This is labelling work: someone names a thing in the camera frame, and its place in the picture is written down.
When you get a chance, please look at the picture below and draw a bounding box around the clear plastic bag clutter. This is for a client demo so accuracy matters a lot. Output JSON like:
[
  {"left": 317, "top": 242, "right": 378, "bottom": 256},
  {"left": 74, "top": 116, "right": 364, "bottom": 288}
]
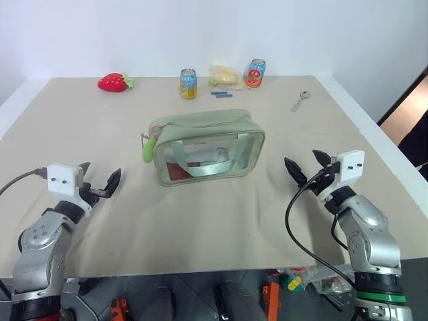
[{"left": 280, "top": 265, "right": 356, "bottom": 304}]

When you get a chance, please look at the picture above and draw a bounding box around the red raw meat piece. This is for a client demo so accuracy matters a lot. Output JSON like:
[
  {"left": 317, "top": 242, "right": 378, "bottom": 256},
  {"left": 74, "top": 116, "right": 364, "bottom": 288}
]
[{"left": 166, "top": 162, "right": 202, "bottom": 181}]

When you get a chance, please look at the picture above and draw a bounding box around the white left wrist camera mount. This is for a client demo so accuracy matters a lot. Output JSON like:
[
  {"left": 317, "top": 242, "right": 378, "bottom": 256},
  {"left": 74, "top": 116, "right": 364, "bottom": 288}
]
[{"left": 46, "top": 163, "right": 94, "bottom": 218}]

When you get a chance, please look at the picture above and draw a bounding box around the yellow blue drink can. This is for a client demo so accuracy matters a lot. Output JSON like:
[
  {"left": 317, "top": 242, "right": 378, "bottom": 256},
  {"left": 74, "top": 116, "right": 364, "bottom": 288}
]
[{"left": 180, "top": 68, "right": 199, "bottom": 100}]

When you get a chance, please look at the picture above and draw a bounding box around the grey left arm cable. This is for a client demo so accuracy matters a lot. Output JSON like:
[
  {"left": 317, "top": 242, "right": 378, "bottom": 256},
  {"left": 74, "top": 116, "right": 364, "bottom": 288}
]
[{"left": 0, "top": 168, "right": 49, "bottom": 197}]

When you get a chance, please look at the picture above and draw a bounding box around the clear bag of snacks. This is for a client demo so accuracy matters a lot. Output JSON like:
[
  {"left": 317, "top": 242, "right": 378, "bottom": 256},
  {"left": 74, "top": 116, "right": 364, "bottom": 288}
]
[{"left": 208, "top": 64, "right": 250, "bottom": 92}]

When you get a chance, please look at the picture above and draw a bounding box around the orange plastic part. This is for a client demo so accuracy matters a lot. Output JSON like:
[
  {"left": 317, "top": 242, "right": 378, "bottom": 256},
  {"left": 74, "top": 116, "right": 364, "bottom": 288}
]
[
  {"left": 263, "top": 282, "right": 281, "bottom": 318},
  {"left": 111, "top": 296, "right": 130, "bottom": 321}
]

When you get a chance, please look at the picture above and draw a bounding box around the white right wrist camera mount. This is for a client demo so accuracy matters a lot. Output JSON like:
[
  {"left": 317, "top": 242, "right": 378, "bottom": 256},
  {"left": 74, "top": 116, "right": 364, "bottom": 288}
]
[{"left": 318, "top": 150, "right": 366, "bottom": 203}]

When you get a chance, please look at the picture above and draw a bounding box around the dark rounded shape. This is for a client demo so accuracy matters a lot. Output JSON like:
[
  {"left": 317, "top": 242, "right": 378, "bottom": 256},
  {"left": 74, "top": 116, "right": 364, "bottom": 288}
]
[{"left": 216, "top": 280, "right": 265, "bottom": 321}]

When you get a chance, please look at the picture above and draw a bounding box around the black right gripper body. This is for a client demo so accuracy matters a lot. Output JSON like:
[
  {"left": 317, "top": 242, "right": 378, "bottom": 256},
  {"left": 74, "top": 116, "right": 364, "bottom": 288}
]
[{"left": 304, "top": 162, "right": 342, "bottom": 199}]

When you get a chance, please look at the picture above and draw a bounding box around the red strawberry plush toy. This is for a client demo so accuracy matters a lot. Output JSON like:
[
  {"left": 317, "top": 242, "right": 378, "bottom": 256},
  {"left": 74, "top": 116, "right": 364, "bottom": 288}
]
[{"left": 97, "top": 70, "right": 136, "bottom": 93}]

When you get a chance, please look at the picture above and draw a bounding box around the dark object beside table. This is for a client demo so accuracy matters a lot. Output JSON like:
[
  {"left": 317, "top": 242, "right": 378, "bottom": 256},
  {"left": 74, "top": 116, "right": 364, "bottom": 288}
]
[{"left": 397, "top": 109, "right": 428, "bottom": 184}]

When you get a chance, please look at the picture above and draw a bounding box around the orange blue drink can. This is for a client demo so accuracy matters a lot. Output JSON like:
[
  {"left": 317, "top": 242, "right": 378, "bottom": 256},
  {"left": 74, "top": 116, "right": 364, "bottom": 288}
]
[{"left": 245, "top": 58, "right": 268, "bottom": 90}]

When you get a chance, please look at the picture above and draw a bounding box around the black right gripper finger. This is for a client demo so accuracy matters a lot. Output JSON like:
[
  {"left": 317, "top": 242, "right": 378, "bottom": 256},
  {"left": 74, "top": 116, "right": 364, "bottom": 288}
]
[
  {"left": 312, "top": 149, "right": 335, "bottom": 168},
  {"left": 284, "top": 156, "right": 308, "bottom": 189}
]

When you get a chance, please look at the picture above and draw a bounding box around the green transparent toiletry pouch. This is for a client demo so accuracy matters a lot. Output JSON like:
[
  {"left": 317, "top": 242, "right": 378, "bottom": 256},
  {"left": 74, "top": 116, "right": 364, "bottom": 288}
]
[{"left": 148, "top": 108, "right": 267, "bottom": 189}]

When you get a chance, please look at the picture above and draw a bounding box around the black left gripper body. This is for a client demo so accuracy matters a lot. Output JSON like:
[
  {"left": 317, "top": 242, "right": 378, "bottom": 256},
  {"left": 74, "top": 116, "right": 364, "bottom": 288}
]
[{"left": 76, "top": 165, "right": 112, "bottom": 210}]

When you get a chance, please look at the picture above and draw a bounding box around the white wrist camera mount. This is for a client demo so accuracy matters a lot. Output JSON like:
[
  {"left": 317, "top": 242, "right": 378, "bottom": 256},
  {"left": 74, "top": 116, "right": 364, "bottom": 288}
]
[
  {"left": 318, "top": 150, "right": 366, "bottom": 203},
  {"left": 46, "top": 163, "right": 94, "bottom": 218}
]

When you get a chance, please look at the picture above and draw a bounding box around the beige table cloth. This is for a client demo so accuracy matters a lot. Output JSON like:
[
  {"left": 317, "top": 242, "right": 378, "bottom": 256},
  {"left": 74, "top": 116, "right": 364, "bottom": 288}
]
[{"left": 0, "top": 76, "right": 428, "bottom": 279}]

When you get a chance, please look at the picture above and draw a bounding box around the silver metal spoon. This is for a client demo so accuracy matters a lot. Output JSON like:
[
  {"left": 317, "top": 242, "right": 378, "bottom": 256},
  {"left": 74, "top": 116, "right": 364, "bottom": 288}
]
[{"left": 290, "top": 90, "right": 312, "bottom": 114}]

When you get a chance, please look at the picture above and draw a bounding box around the green zipper pull tag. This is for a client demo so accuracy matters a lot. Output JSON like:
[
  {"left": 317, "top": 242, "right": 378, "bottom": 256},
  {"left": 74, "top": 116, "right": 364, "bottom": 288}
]
[{"left": 139, "top": 124, "right": 165, "bottom": 165}]

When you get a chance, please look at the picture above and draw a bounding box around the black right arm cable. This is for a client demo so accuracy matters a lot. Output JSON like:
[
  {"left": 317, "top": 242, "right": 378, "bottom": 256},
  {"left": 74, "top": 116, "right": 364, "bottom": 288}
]
[{"left": 284, "top": 167, "right": 357, "bottom": 286}]

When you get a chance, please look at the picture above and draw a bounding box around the green yellow round toy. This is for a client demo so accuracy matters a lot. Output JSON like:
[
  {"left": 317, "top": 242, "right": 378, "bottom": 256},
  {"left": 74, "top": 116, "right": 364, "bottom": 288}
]
[{"left": 282, "top": 273, "right": 304, "bottom": 292}]

